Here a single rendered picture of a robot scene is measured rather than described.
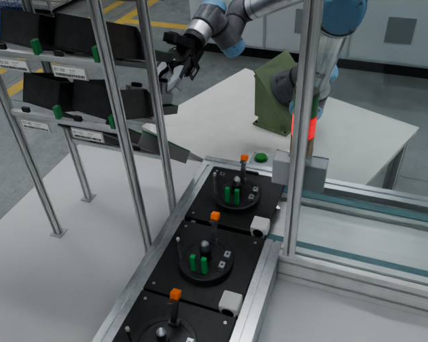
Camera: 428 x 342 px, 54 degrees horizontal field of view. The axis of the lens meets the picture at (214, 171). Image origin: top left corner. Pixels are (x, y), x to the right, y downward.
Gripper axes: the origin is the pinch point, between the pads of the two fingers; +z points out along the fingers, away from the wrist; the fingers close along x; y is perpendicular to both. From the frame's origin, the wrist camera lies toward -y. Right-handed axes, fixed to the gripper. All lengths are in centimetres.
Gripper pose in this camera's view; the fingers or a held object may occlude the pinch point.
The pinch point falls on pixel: (160, 85)
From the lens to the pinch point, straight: 121.8
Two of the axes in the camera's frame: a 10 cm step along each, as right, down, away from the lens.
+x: -8.6, -2.8, 4.2
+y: 2.6, 4.7, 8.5
